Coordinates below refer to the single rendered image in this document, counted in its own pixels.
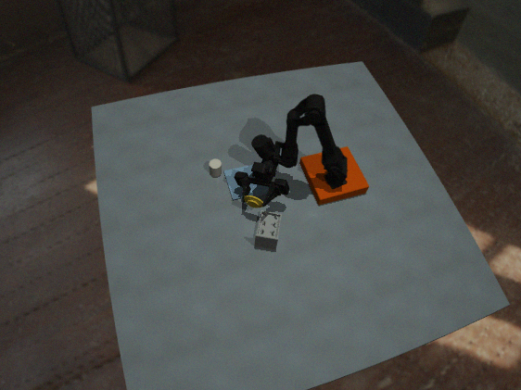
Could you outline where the yellow plate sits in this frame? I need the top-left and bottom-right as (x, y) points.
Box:
(244, 195), (263, 208)

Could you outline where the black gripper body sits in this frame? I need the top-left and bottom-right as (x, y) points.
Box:
(234, 161), (289, 195)

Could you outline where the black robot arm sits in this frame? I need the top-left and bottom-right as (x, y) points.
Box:
(251, 94), (348, 189)

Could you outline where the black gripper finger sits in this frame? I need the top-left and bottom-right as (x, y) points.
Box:
(262, 184), (281, 207)
(239, 179), (251, 203)

